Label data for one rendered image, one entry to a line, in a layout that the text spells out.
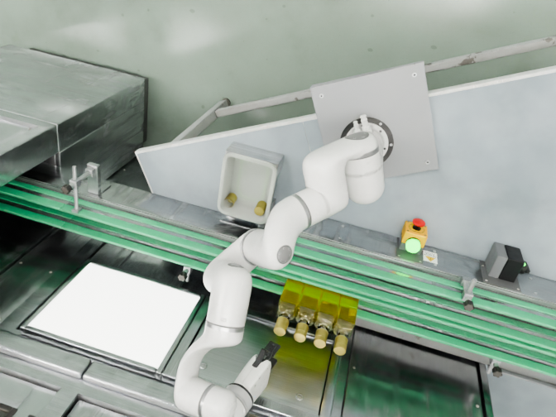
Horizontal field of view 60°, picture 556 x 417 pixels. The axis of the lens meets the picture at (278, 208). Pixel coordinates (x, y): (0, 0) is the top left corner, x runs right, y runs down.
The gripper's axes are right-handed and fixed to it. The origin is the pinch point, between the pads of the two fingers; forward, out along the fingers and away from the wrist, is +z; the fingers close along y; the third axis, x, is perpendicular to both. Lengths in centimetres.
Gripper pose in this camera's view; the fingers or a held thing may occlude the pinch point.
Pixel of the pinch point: (270, 355)
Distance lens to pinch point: 132.6
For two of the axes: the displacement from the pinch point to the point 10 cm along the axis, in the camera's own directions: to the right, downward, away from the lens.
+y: 1.5, -8.4, -5.2
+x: -8.7, -3.6, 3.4
